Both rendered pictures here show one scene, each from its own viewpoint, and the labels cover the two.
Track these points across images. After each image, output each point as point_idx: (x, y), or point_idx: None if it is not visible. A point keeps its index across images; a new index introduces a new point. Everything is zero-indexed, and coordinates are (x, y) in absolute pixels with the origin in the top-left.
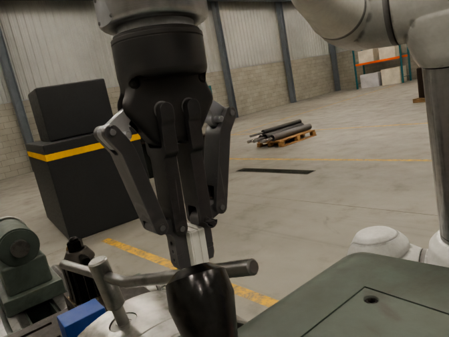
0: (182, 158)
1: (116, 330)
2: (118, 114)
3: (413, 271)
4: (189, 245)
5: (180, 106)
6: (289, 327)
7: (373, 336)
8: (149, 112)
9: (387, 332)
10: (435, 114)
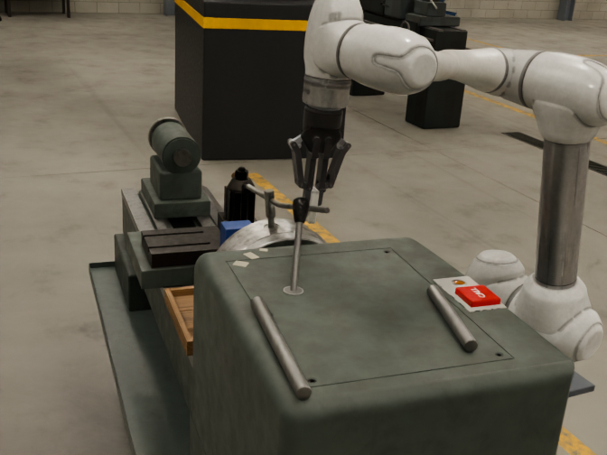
0: (320, 159)
1: (267, 228)
2: (298, 137)
3: (419, 250)
4: (311, 196)
5: (324, 139)
6: (343, 247)
7: (371, 259)
8: (310, 139)
9: (378, 260)
10: (542, 171)
